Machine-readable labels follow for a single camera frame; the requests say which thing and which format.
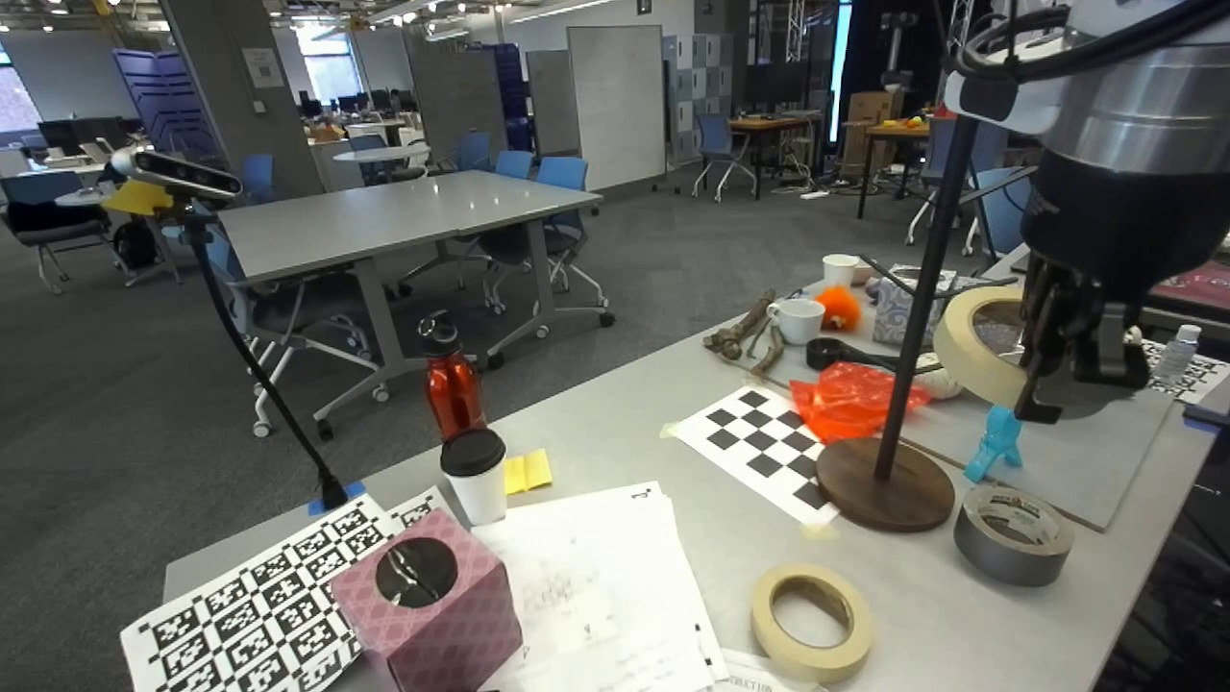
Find black ladle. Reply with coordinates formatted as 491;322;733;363
802;339;899;374

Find pink tissue box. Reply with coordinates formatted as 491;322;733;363
329;512;523;692

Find camera on black stand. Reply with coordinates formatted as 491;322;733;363
110;149;350;513

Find orange ball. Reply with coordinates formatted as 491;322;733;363
817;285;861;331

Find black rack on wooden base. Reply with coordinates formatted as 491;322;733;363
817;115;976;534

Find orange plastic bag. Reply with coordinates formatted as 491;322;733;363
789;362;894;443

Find white cup with black lid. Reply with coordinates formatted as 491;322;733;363
441;427;509;527

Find grey duct tape roll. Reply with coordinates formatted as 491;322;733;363
952;482;1072;586

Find white mug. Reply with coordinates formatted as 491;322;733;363
770;294;824;345

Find beige masking tape roll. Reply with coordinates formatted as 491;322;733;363
749;559;875;679
934;285;1026;407

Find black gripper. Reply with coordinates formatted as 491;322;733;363
1016;154;1230;422

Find fiducial marker sheet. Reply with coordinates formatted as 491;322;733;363
118;488;448;692

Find patterned tissue box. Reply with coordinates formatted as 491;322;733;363
872;265;957;345

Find grey office table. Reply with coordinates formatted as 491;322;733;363
219;169;597;398

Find blue plastic figure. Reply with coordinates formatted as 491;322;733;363
966;407;1022;482

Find black white checkerboard sheet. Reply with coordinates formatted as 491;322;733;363
671;384;833;527

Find yellow sticky notes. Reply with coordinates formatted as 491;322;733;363
502;450;552;495

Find white paper sheets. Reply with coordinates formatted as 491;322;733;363
480;480;725;692

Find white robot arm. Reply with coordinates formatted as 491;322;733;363
947;0;1230;422

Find small white cup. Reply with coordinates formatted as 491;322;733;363
824;253;861;289

